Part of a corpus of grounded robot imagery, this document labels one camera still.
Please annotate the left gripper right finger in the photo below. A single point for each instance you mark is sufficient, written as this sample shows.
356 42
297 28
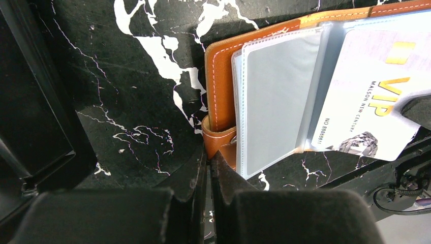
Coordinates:
244 214

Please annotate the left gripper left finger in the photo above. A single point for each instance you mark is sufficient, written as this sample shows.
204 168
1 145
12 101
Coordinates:
171 212

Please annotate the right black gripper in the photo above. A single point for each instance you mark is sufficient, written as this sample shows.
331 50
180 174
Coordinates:
410 113

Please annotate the white gold VIP card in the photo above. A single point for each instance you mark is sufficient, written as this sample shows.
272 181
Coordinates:
376 73

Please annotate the brown leather card holder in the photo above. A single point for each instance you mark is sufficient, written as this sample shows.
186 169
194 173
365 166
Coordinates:
266 88

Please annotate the black card tray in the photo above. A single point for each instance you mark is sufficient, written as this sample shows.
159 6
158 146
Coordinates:
43 144

